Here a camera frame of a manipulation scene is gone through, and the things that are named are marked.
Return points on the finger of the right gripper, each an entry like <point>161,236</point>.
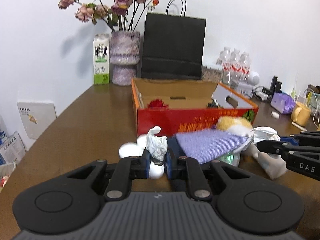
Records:
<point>303,139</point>
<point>279,147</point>

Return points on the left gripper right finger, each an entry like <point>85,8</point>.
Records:
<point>189,170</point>

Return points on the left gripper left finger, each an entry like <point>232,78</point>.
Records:
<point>121,175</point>

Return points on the white tissue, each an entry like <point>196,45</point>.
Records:
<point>156,145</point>

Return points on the white plastic bag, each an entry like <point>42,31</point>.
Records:
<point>253,135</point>

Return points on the white sock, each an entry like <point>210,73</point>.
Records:
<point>274,167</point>

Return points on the navy blue zip case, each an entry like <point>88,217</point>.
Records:
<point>176,149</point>

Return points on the yellow mug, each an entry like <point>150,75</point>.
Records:
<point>300,114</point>

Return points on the purple knitted cloth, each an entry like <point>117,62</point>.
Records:
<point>209,144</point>

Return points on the small white oval case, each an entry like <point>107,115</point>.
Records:
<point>275,115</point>

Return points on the white yellow plush sheep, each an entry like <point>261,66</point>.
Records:
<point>234,124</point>

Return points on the purple tissue pack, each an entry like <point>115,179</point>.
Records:
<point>283,103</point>

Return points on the white power adapter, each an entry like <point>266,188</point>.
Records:
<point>260,95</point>

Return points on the black stand device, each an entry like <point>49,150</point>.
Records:
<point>275,85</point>

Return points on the white tin box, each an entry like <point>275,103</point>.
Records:
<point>245,89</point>

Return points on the orange cardboard pumpkin box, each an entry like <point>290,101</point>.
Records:
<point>193,105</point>

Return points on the red artificial rose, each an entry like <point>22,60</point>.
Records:
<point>157,103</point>

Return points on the white round speaker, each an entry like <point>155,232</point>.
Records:
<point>253,78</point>

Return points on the clear glass cup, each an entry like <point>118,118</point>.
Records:
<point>229,78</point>

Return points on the right pink-label water bottle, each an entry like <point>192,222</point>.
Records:
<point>245,65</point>

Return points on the pink-label water bottle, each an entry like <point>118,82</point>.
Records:
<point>245,65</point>
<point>236,65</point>
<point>223,60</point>

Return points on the middle pink-label water bottle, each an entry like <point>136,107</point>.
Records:
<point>236,65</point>

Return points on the clear jar of seeds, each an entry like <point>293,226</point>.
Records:
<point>211,74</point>

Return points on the left pink-label water bottle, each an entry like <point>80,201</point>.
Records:
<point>223,60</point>

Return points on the purple ceramic vase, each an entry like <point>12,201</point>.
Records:
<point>124,56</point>

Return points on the stack of papers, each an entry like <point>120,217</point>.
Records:
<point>12,150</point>

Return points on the black paper shopping bag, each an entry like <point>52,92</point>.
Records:
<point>173,44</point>

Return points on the white green milk carton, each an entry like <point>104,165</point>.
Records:
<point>101,57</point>

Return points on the white booklet against wall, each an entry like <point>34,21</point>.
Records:
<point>36,117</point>

